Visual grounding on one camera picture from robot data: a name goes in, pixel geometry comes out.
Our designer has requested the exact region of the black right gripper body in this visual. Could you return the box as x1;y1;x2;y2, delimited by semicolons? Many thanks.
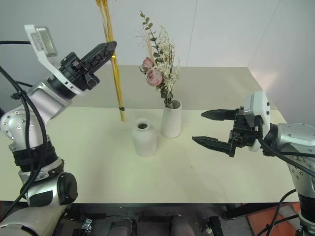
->
228;106;263;158

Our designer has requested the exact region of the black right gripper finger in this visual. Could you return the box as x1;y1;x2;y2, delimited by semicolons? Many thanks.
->
200;109;241;121
191;136;235;158

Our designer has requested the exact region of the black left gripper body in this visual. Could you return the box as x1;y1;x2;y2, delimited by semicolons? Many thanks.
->
60;52;100;92

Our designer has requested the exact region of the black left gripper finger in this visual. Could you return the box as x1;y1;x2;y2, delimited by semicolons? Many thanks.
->
79;41;118;66
85;45;118;74

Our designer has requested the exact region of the yellow dried wheat bouquet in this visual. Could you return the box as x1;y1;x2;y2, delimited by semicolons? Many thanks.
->
95;0;126;122

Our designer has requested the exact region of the white cylinder vase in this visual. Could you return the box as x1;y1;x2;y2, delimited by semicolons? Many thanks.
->
161;99;183;139

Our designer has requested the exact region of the pink rose dried bouquet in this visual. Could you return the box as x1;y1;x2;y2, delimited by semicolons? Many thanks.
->
134;9;182;109

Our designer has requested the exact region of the white bottle-shaped vase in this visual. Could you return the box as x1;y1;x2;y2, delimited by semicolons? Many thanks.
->
131;118;158;158

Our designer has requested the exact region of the dark rounded shape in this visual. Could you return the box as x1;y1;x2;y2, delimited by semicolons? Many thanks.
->
110;218;138;236

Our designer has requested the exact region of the silver metal clamp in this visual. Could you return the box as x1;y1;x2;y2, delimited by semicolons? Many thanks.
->
82;217;94;232

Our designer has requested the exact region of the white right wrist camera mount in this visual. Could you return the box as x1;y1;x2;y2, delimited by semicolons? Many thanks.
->
243;90;272;151

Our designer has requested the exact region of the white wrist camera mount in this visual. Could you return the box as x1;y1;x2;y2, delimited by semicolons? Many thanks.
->
24;24;87;94
243;90;272;151

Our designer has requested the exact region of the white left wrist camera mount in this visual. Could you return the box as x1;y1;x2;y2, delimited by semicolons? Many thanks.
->
24;24;87;94

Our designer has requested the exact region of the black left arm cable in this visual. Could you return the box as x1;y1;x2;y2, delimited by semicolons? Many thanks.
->
0;40;50;222

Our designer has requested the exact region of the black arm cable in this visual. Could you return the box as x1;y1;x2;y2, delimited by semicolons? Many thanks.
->
257;137;315;236
0;40;50;222

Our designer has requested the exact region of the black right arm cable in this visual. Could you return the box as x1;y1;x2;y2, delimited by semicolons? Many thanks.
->
257;137;315;236

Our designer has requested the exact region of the black table frame bar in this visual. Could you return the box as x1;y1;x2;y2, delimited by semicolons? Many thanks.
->
225;202;300;220

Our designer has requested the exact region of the black bracket under table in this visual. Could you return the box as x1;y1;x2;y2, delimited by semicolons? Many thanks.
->
207;215;222;236

